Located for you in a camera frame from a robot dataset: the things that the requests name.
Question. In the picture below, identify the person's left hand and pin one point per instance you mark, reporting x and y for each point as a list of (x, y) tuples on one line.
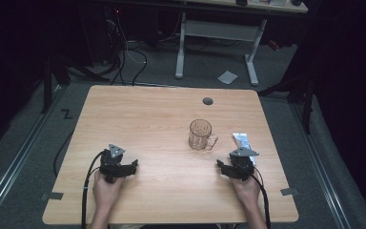
[(105, 191)]

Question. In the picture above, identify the clear glass mug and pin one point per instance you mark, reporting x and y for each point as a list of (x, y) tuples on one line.
[(200, 135)]

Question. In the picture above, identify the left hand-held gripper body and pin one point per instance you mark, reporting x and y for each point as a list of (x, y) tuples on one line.
[(111, 163)]

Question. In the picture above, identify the white-legged wooden desk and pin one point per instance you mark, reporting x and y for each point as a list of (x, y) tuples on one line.
[(219, 31)]

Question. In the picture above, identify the white silver sachet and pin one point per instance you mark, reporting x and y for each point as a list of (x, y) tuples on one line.
[(242, 140)]

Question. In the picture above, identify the person's right hand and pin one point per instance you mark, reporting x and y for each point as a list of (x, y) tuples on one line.
[(247, 191)]

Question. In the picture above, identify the metal floor rail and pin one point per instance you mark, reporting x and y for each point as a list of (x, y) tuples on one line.
[(16, 165), (321, 171)]

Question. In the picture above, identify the grey tape piece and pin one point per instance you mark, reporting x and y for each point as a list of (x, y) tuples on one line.
[(53, 196), (289, 191)]

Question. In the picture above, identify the black metal stand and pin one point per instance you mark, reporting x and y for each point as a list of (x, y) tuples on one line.
[(305, 95), (49, 82)]

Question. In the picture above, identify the grey paper sheet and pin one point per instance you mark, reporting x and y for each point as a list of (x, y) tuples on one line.
[(227, 77)]

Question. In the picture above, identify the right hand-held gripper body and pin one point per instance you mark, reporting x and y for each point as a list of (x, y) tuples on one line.
[(243, 163)]

